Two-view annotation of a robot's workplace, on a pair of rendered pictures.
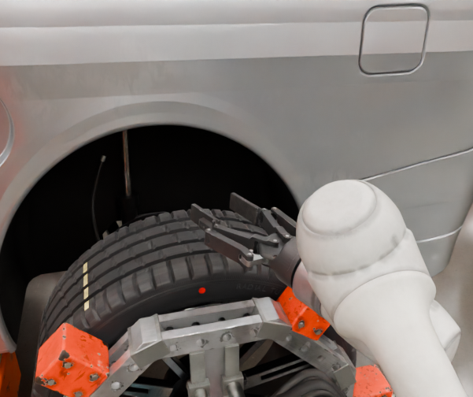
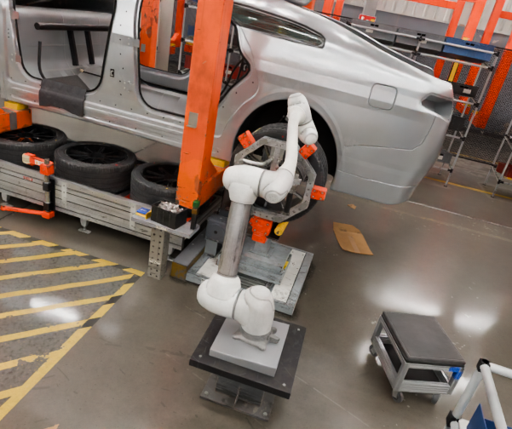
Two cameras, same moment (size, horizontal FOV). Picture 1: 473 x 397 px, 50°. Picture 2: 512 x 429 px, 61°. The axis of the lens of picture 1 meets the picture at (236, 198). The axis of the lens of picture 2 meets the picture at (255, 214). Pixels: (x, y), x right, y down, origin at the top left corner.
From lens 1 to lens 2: 2.09 m
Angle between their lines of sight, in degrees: 24
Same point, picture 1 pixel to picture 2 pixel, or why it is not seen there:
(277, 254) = not seen: hidden behind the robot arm
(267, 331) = not seen: hidden behind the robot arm
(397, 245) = (300, 103)
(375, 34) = (375, 93)
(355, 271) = (292, 105)
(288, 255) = not seen: hidden behind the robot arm
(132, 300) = (265, 131)
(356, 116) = (364, 120)
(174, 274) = (277, 129)
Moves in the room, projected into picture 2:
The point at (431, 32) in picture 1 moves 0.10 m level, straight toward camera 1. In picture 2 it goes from (397, 98) to (388, 97)
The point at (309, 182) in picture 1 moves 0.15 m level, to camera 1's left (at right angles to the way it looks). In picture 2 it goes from (342, 139) to (322, 133)
